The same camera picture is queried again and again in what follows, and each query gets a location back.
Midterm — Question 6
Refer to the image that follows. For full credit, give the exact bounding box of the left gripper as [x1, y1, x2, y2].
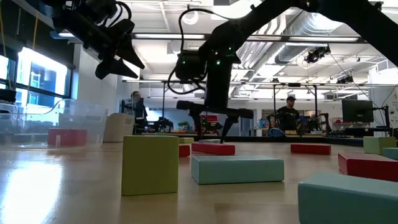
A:
[52, 6, 146, 80]

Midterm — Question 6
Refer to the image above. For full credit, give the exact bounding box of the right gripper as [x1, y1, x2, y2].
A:
[176, 55, 254, 144]

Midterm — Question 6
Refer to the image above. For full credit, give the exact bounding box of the long red block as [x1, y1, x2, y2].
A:
[178, 144, 191, 158]
[191, 142, 236, 156]

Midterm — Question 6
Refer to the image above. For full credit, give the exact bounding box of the blue rectangular block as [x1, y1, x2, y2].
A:
[297, 172, 398, 224]
[190, 155, 285, 185]

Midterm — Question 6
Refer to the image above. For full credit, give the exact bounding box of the green cube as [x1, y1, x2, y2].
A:
[363, 136, 397, 155]
[121, 134, 180, 197]

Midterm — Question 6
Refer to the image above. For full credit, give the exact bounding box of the red cube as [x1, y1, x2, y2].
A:
[47, 128, 88, 147]

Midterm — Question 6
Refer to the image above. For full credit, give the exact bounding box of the red rectangular block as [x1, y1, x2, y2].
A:
[290, 143, 332, 156]
[338, 152, 398, 183]

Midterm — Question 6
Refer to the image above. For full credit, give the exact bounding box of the black background robot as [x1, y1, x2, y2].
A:
[201, 119, 224, 135]
[310, 112, 333, 134]

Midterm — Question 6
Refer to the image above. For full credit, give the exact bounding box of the person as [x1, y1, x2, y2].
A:
[129, 90, 149, 135]
[275, 95, 301, 133]

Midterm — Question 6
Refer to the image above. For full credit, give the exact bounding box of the blue round object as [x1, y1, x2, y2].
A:
[267, 127, 285, 138]

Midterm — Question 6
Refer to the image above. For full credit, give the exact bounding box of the clear plastic bin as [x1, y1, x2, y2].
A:
[0, 98, 109, 149]

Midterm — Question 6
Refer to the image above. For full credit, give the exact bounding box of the white translucent plastic bin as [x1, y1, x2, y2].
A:
[103, 112, 136, 143]

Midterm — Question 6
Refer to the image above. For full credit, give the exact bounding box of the bright window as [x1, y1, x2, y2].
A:
[0, 46, 70, 108]

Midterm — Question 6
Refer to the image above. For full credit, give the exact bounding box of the dark monitor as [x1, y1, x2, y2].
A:
[0, 88, 17, 103]

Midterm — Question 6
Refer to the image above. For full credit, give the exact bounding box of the large black monitor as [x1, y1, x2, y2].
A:
[341, 98, 374, 124]

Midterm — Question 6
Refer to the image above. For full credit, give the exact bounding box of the black monitor stand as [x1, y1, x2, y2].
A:
[373, 105, 391, 138]

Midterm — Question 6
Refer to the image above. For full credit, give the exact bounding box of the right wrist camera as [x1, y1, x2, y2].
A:
[175, 51, 206, 82]

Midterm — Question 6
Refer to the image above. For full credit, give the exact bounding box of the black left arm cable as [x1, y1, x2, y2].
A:
[105, 0, 132, 29]

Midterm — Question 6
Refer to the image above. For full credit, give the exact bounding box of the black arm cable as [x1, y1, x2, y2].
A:
[167, 7, 228, 95]
[105, 0, 132, 29]

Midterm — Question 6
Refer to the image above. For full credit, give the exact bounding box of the black background station frame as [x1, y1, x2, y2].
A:
[161, 80, 210, 135]
[272, 82, 318, 134]

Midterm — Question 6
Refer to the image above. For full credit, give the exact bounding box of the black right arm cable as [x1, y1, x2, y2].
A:
[167, 7, 228, 95]

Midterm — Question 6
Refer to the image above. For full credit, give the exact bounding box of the white coiled cable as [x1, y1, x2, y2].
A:
[182, 9, 200, 26]

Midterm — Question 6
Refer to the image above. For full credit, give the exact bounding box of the yellow hanging cable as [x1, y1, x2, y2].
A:
[32, 12, 40, 50]

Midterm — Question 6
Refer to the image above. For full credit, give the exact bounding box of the silver ventilation duct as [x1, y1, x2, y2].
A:
[273, 9, 343, 65]

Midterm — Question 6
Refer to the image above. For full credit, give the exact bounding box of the black ceiling camera cluster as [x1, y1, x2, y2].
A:
[303, 45, 331, 65]

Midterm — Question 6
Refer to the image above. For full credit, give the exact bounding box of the black aluminium table frame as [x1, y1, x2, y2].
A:
[133, 133, 398, 147]

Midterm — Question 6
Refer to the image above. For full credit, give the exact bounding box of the white wall poster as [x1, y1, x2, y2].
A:
[388, 93, 398, 129]

